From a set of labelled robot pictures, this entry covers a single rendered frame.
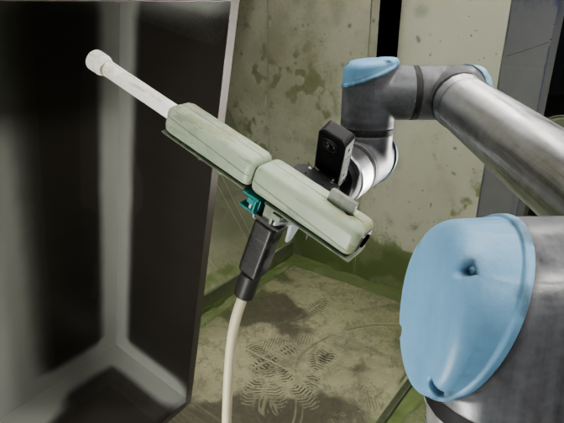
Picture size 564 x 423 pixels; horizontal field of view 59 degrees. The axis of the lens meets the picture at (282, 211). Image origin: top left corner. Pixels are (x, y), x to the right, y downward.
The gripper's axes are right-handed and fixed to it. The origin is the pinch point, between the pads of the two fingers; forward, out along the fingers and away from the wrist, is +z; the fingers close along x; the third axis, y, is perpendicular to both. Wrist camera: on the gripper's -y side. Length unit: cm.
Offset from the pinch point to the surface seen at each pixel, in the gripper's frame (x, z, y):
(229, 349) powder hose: -2.7, -0.3, 26.1
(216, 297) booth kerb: 66, -133, 163
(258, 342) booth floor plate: 29, -120, 154
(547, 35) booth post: -2, -194, -16
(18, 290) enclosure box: 59, -9, 73
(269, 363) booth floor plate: 17, -110, 149
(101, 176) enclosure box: 64, -34, 48
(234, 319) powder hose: -1.4, -0.7, 20.7
